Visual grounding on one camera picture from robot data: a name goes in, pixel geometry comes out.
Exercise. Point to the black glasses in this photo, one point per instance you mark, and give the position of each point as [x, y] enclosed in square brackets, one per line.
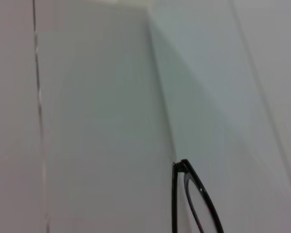
[174, 199]

